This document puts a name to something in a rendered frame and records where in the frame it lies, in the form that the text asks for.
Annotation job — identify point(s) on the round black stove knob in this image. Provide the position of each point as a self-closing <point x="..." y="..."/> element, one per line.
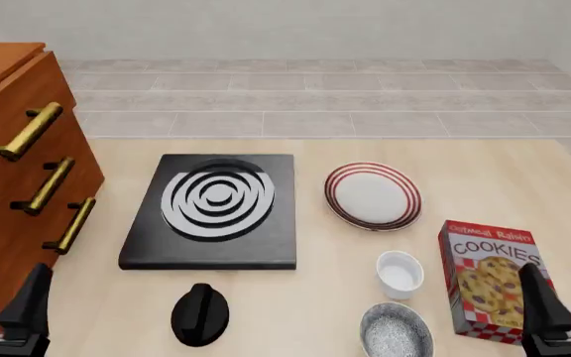
<point x="200" y="316"/>

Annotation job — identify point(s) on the red cookies box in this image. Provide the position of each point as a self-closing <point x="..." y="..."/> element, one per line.
<point x="489" y="256"/>

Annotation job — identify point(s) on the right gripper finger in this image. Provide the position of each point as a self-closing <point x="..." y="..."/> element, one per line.
<point x="543" y="308"/>

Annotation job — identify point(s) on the flat black stove plate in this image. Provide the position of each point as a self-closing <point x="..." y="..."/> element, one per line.
<point x="151" y="238"/>

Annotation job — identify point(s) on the white ramekin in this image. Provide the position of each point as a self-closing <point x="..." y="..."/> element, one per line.
<point x="399" y="277"/>

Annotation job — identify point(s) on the black patterned bowl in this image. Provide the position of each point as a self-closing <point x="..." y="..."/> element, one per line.
<point x="394" y="334"/>

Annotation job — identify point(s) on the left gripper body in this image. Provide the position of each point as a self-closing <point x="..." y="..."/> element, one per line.
<point x="13" y="347"/>

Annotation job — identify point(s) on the white plate with red rings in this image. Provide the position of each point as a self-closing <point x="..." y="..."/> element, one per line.
<point x="372" y="197"/>

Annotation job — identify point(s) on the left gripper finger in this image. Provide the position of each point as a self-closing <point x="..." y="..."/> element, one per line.
<point x="30" y="305"/>

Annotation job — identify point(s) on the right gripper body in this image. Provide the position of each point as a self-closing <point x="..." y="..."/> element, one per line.
<point x="563" y="347"/>

